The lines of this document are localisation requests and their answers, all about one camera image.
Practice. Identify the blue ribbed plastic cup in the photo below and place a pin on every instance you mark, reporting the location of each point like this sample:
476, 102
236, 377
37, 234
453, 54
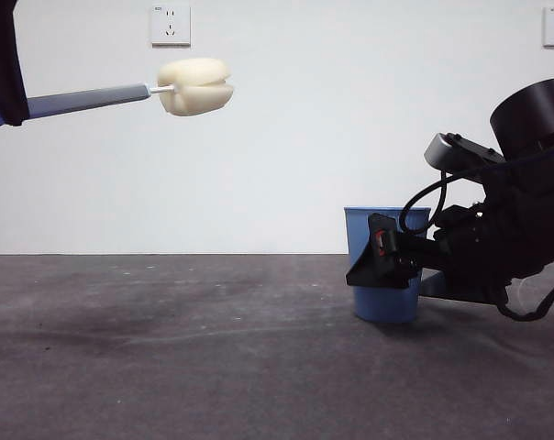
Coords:
387, 307

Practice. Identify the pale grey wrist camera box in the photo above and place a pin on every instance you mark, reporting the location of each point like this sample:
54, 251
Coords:
437, 153

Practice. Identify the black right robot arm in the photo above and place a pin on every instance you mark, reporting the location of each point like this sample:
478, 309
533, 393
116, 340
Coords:
534, 110

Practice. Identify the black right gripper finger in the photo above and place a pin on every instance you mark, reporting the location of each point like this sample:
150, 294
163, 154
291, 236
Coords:
456, 289
373, 270

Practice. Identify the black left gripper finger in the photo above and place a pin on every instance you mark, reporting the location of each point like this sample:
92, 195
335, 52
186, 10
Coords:
2, 59

